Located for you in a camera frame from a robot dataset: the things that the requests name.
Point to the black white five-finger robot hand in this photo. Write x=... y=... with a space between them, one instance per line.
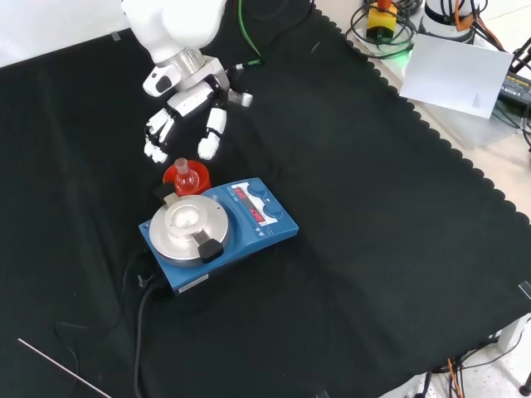
x=188 y=101

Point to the clear round-bottom glass flask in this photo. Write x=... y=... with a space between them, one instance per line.
x=186 y=180

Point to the heater with blue base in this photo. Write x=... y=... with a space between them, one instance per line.
x=249 y=244

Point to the yellow stop button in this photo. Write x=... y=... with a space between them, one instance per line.
x=381 y=25

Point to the black bench cloth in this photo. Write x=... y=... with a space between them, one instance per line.
x=373 y=228

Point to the pale board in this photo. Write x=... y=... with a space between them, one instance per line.
x=452 y=74

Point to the thin glass rod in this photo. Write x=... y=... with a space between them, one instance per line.
x=62 y=367

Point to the black power adapter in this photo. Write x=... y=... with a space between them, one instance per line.
x=516 y=89

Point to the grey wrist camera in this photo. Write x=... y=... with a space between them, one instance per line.
x=242 y=99

